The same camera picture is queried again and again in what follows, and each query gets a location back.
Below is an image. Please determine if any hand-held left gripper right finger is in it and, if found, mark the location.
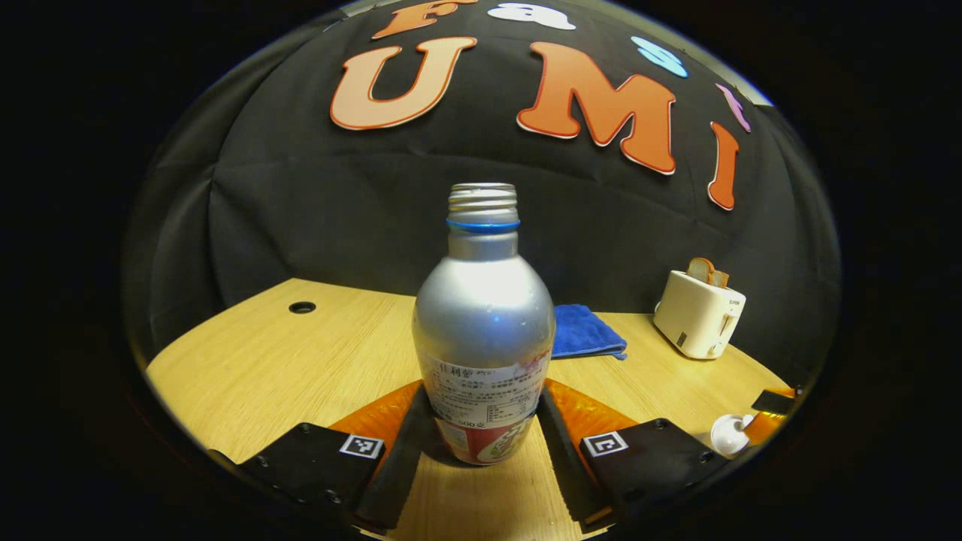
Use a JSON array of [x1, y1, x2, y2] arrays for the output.
[[535, 378, 731, 528]]

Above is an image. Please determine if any black backdrop cloth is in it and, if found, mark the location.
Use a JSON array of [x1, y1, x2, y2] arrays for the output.
[[124, 0, 841, 388]]

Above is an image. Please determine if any white teacup lid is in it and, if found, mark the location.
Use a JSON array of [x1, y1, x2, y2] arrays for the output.
[[710, 413, 755, 458]]

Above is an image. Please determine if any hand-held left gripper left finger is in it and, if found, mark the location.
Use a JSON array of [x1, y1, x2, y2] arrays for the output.
[[207, 379, 434, 534]]

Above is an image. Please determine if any white toaster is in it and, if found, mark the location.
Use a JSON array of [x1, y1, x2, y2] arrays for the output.
[[652, 269, 748, 360]]

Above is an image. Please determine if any blue towel cloth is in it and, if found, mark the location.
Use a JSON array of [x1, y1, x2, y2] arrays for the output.
[[552, 304, 629, 361]]

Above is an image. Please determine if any silver water bottle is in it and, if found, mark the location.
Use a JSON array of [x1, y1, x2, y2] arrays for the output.
[[412, 183, 558, 467]]

